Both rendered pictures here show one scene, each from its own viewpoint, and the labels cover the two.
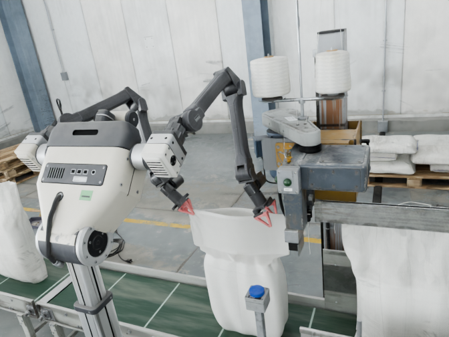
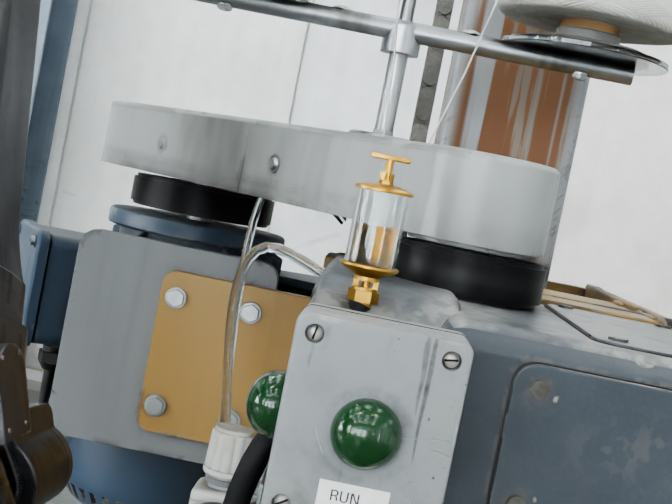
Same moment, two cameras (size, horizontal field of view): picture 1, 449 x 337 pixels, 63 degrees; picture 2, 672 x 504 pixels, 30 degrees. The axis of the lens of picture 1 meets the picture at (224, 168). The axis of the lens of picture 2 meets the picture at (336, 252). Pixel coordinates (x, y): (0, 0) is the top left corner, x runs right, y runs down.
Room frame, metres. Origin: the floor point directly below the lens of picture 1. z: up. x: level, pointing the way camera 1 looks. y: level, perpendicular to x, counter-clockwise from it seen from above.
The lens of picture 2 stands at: (0.72, 0.02, 1.38)
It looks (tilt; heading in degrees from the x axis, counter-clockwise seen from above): 3 degrees down; 336
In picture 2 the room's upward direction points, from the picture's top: 11 degrees clockwise
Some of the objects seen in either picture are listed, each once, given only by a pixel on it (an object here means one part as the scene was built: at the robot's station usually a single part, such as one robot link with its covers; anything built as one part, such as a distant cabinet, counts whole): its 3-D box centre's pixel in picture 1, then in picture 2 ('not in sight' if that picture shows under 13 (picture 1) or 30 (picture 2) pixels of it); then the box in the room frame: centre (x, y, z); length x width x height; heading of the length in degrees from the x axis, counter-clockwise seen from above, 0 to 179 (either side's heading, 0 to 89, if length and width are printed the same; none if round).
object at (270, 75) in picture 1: (270, 76); not in sight; (1.60, -0.25, 1.61); 0.17 x 0.17 x 0.17
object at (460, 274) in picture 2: (310, 146); (466, 271); (1.35, -0.34, 1.35); 0.09 x 0.09 x 0.03
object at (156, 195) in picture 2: not in sight; (202, 202); (1.74, -0.30, 1.35); 0.12 x 0.12 x 0.04
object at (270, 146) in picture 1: (292, 154); (244, 362); (1.64, -0.33, 1.23); 0.28 x 0.07 x 0.16; 64
